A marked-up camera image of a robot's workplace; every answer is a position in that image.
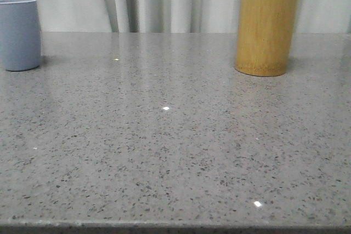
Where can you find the bamboo wooden holder cup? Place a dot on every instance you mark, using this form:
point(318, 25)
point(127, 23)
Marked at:
point(264, 36)

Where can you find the blue plastic cup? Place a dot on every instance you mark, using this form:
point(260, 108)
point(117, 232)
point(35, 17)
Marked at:
point(20, 35)

